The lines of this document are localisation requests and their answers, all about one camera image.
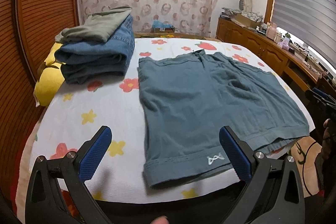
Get teal green shorts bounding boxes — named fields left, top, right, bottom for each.
left=138, top=50, right=310, bottom=188

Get white floral strawberry bedsheet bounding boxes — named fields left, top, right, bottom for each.
left=15, top=37, right=316, bottom=217

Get wooden sideboard cabinet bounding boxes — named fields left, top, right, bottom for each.
left=217, top=18, right=335, bottom=99

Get yellow plush toy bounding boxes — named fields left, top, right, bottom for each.
left=33, top=43, right=64, bottom=107

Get folded blue denim jeans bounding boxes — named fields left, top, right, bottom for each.
left=55, top=15, right=135, bottom=84

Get pink bottle on cabinet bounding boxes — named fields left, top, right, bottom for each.
left=266, top=22, right=277, bottom=40

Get folded olive green garment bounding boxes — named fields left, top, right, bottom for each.
left=55, top=6, right=132, bottom=44

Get grey zebra window blind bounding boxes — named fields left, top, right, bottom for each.
left=271, top=0, right=335, bottom=66

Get brown louvered wardrobe door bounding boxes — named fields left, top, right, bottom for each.
left=1, top=0, right=79, bottom=195

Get blue item in box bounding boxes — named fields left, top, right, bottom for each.
left=151, top=20, right=175, bottom=33

